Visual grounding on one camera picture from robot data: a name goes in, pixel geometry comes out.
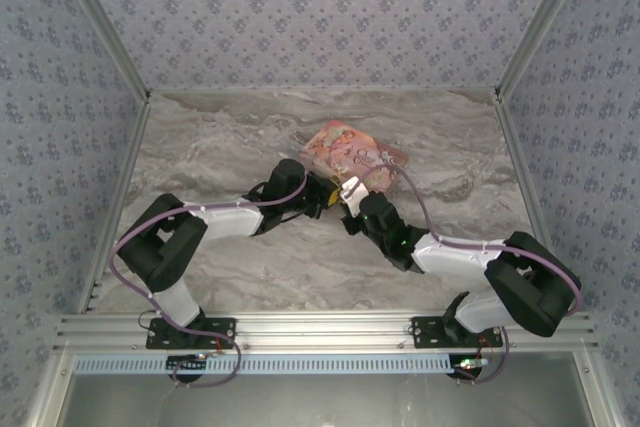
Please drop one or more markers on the pink illustrated wooden box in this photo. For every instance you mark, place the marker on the pink illustrated wooden box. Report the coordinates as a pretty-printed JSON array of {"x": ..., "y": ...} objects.
[{"x": 350, "y": 152}]

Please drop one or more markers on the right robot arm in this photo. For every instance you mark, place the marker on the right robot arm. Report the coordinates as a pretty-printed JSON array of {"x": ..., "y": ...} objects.
[{"x": 525, "y": 287}]

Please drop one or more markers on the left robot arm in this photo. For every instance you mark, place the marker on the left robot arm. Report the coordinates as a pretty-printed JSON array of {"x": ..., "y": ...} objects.
[{"x": 170, "y": 247}]

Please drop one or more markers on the grey metal lower panel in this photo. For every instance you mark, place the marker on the grey metal lower panel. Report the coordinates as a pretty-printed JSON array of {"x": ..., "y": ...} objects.
[{"x": 320, "y": 402}]

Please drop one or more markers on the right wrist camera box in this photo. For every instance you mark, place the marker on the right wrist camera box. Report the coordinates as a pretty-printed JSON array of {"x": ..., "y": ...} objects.
[{"x": 352, "y": 194}]

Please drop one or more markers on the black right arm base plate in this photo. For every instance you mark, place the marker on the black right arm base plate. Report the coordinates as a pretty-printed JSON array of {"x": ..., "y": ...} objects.
[{"x": 430, "y": 334}]

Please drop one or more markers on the aluminium front rail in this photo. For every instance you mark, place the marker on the aluminium front rail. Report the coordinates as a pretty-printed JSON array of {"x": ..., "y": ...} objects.
[{"x": 320, "y": 329}]

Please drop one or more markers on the aluminium table side rail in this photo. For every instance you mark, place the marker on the aluminium table side rail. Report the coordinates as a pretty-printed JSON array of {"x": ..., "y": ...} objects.
[
  {"x": 525, "y": 182},
  {"x": 127, "y": 182}
]

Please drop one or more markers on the small circuit board black mount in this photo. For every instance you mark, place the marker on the small circuit board black mount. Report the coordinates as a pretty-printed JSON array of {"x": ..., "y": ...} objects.
[
  {"x": 470, "y": 366},
  {"x": 186, "y": 363}
]

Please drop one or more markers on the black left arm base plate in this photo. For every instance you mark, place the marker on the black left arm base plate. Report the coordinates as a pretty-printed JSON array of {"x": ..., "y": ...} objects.
[{"x": 165, "y": 339}]

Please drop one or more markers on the aluminium frame post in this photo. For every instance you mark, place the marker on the aluminium frame post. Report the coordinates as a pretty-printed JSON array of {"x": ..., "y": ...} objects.
[
  {"x": 107, "y": 22},
  {"x": 542, "y": 22}
]

